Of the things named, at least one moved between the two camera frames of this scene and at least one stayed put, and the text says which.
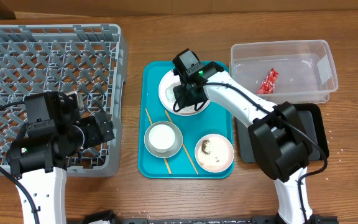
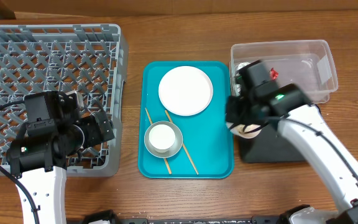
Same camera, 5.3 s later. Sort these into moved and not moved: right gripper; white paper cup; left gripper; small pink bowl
Moved: small pink bowl; right gripper
Not moved: white paper cup; left gripper
